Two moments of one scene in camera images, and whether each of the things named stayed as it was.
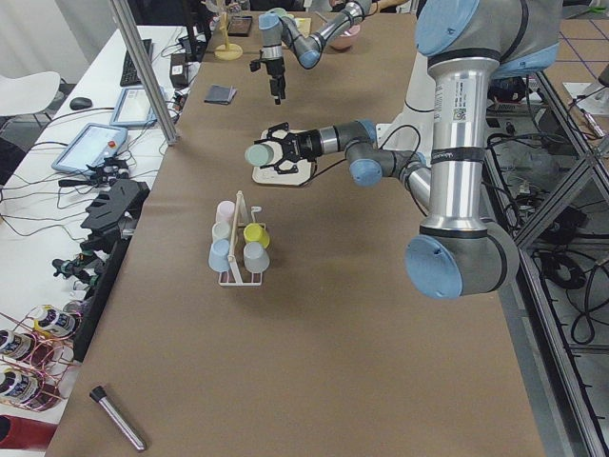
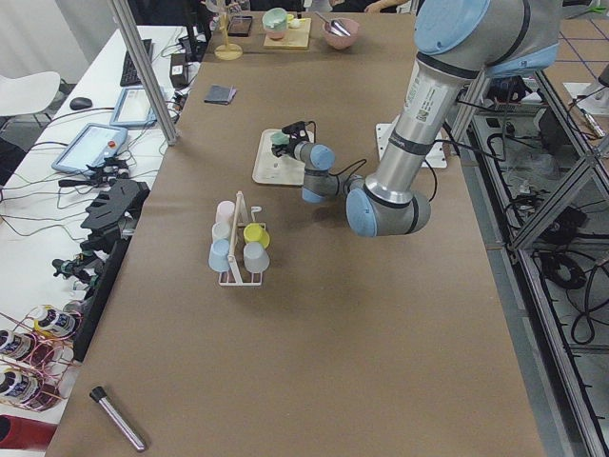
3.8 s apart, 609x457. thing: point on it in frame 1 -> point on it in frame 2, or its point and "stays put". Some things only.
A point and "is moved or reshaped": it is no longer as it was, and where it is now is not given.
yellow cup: (254, 232) stays put
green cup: (259, 154) is moved or reshaped
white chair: (29, 93) stays put
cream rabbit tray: (304, 174) stays put
